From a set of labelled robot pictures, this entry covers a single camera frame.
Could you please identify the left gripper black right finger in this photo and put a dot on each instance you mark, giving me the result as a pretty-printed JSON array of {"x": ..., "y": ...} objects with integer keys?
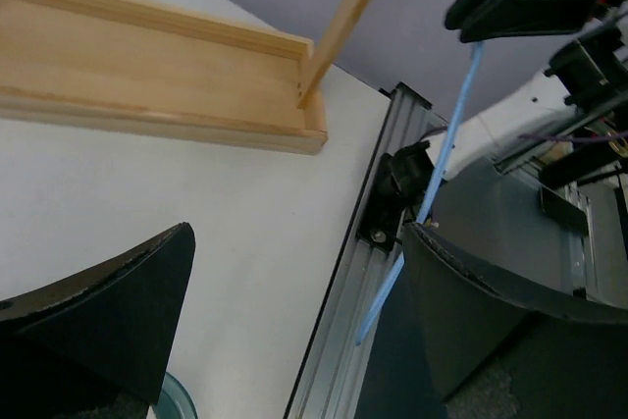
[{"x": 500, "y": 345}]

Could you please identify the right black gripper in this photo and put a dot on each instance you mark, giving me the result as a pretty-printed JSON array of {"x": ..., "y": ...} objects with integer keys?
[{"x": 586, "y": 66}]

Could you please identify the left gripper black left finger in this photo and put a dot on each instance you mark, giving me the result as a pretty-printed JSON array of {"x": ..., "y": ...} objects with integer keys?
[{"x": 97, "y": 343}]

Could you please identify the blue wire hanger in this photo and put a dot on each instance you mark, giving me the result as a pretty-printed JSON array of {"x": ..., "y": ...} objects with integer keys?
[{"x": 434, "y": 184}]

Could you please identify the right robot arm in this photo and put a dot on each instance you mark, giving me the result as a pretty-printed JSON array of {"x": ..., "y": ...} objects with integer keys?
[{"x": 406, "y": 182}]

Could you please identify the teal plastic tray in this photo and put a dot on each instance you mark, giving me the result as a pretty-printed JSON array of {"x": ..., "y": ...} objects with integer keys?
[{"x": 174, "y": 401}]

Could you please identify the wooden clothes rack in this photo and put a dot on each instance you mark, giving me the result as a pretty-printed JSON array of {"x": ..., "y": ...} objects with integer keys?
[{"x": 148, "y": 68}]

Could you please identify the aluminium side frame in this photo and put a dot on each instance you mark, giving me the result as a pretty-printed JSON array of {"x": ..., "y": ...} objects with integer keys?
[{"x": 592, "y": 176}]

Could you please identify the black phone on frame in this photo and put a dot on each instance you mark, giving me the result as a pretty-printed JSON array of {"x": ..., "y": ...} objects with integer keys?
[{"x": 567, "y": 215}]

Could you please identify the aluminium front rail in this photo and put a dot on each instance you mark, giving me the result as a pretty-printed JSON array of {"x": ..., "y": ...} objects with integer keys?
[{"x": 331, "y": 374}]

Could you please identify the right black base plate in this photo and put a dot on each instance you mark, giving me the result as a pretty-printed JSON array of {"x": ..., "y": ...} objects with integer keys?
[{"x": 385, "y": 205}]

